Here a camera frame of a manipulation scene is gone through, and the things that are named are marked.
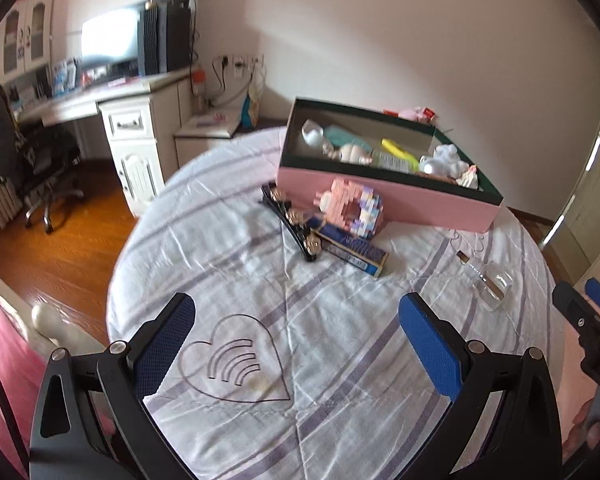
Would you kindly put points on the pink bed blanket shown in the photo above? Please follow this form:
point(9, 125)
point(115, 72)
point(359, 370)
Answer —
point(5, 385)

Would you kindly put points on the computer monitor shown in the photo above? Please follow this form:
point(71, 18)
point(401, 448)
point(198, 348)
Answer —
point(110, 35)

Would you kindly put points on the white striped tablecloth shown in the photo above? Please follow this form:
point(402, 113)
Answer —
point(330, 335)

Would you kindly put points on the black hair clip gold ornaments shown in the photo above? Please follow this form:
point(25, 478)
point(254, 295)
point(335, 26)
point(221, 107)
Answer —
point(292, 220)

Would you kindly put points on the pink building block figure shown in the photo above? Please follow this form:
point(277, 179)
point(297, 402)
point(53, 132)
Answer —
point(350, 205)

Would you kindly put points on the black computer tower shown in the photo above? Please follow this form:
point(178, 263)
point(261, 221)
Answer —
point(165, 40)

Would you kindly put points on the orange bottle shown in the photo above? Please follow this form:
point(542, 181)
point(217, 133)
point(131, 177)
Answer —
point(198, 82)

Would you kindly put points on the pink box with green rim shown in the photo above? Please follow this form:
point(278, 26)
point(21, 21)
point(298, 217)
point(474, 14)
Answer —
point(405, 205)

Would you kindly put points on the teal round compact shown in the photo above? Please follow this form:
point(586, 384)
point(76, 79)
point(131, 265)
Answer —
point(340, 135)

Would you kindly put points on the low white side cabinet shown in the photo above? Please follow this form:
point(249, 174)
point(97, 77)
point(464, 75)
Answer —
point(200, 150)

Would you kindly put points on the white desk with drawers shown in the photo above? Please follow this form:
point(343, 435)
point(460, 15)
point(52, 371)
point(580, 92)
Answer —
point(130, 160)

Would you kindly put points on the yellow highlighter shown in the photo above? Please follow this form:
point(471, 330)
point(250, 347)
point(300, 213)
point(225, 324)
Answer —
point(395, 147)

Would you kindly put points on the small doll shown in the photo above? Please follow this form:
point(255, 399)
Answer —
point(352, 152)

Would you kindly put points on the wall power outlets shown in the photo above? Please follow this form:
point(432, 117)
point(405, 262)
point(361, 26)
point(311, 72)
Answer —
point(237, 63)

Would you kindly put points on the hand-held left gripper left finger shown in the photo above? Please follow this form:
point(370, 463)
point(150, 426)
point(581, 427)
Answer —
point(162, 345)

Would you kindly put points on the pink white block charm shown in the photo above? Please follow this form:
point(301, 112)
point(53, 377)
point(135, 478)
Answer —
point(469, 177)

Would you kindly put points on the white door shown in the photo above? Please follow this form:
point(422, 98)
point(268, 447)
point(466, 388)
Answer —
point(590, 200)

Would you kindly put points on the blue yellow bag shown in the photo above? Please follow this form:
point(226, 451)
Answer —
point(251, 107)

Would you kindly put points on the books on desk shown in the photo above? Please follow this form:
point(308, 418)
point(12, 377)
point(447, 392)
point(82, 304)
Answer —
point(64, 77)

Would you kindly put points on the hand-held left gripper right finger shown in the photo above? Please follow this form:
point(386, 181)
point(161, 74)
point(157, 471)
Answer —
point(432, 345)

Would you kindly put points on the pink plush toy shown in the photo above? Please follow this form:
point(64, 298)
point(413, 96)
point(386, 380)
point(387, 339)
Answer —
point(415, 114)

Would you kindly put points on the black office chair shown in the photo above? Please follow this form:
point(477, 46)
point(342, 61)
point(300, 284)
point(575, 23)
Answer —
point(40, 160)

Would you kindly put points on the white plush toy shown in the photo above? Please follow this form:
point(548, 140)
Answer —
point(442, 160)

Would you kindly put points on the white radiator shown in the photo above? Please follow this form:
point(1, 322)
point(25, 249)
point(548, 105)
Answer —
point(0, 205)

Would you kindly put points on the blue rectangular packet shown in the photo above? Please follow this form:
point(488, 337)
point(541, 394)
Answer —
point(352, 249)

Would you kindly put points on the white plastic gadget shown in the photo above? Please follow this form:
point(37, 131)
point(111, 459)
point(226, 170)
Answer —
point(312, 132)

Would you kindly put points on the person's right hand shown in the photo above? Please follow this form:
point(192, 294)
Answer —
point(577, 425)

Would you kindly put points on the clear glass bottle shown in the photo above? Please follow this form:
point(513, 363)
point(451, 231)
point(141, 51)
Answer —
point(495, 287)

